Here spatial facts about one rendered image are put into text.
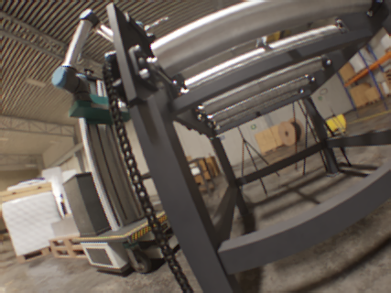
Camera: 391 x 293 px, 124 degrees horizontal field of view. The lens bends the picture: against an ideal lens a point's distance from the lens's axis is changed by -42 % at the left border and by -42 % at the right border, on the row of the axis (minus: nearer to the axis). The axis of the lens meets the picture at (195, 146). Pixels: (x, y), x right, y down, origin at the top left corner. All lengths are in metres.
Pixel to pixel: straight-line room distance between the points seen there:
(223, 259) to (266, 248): 0.11
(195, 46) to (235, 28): 0.11
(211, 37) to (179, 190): 0.37
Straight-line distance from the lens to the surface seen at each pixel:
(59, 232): 3.02
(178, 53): 0.47
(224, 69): 0.73
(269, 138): 8.34
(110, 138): 1.70
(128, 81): 0.45
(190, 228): 0.42
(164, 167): 0.41
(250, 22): 0.50
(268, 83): 1.05
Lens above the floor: 0.54
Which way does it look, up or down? 7 degrees up
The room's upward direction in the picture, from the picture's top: 22 degrees counter-clockwise
